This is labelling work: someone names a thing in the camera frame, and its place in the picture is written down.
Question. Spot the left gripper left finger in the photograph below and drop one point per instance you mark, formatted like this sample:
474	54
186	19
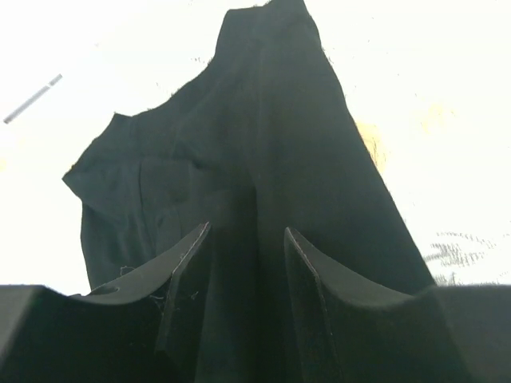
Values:
144	326

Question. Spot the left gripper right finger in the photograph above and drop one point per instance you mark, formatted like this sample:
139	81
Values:
350	329

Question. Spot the black t-shirt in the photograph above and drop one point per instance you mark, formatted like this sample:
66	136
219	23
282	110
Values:
260	141

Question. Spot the floral patterned table mat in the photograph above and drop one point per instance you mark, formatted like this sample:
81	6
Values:
428	83

